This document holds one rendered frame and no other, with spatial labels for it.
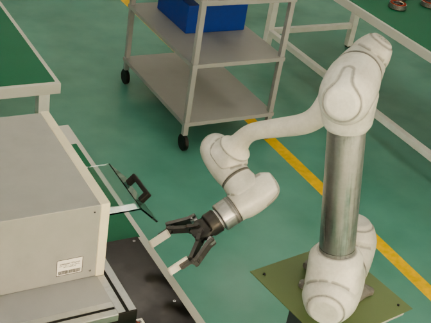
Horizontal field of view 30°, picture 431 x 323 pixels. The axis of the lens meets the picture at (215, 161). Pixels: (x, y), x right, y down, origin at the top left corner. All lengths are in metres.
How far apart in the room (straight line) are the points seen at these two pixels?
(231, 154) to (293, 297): 0.48
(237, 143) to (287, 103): 2.97
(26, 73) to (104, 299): 1.93
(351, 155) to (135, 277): 0.78
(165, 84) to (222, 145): 2.52
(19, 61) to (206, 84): 1.61
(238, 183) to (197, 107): 2.32
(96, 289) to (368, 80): 0.81
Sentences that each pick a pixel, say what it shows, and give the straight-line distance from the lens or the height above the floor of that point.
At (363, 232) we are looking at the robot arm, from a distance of 2.41.
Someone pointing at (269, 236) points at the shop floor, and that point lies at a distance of 4.05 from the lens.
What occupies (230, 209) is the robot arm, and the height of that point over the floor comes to 1.00.
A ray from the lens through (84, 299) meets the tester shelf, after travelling 1.85.
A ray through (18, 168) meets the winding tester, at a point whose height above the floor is 1.32.
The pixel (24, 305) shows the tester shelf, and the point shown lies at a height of 1.11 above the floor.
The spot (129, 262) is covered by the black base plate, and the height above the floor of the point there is 0.77.
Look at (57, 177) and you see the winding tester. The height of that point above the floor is 1.32.
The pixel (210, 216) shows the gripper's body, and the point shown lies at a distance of 2.41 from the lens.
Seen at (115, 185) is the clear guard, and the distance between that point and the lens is 2.31.
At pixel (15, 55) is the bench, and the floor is 0.75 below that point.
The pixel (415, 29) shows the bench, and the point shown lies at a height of 0.75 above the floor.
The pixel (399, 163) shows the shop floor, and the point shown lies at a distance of 5.00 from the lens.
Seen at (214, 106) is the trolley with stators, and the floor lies 0.19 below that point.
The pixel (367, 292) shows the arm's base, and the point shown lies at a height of 0.77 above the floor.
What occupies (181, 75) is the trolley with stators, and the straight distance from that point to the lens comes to 5.07.
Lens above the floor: 2.34
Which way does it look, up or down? 31 degrees down
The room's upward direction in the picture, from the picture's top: 10 degrees clockwise
